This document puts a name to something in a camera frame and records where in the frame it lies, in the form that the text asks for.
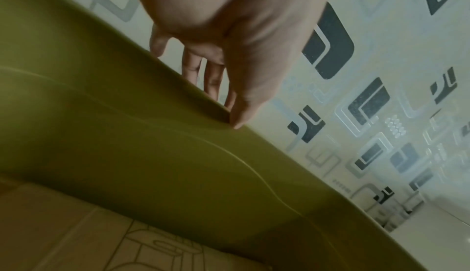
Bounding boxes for person's left hand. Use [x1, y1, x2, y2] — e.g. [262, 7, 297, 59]
[130, 0, 338, 130]

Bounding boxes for olive green plastic bin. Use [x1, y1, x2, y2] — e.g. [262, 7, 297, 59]
[0, 0, 447, 271]

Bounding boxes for brown cardboard sheet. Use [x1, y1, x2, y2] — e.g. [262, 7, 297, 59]
[0, 177, 272, 271]

